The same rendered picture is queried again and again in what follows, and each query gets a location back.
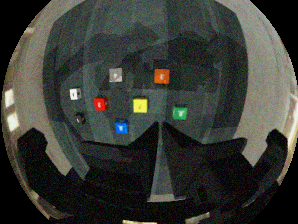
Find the orange block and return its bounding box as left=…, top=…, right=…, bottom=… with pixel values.
left=154, top=68, right=170, bottom=84

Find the green block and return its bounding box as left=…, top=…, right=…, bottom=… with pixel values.
left=173, top=105, right=188, bottom=119

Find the yellow block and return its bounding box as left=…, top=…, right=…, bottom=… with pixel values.
left=133, top=99, right=148, bottom=113

